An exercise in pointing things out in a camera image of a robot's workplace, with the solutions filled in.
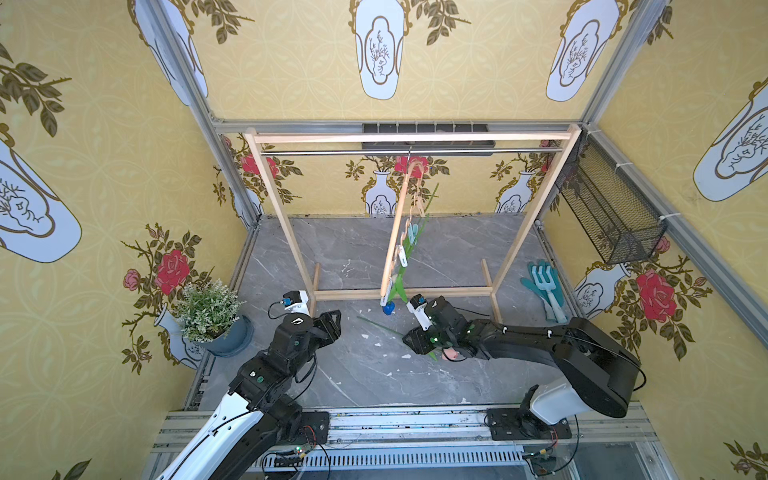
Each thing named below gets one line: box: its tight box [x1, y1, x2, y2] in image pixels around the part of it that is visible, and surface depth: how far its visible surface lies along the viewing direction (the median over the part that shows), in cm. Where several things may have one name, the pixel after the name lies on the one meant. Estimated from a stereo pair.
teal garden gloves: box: [520, 259, 565, 322], surface depth 101 cm
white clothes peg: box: [398, 245, 409, 268], surface depth 72 cm
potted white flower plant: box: [177, 278, 254, 357], surface depth 78 cm
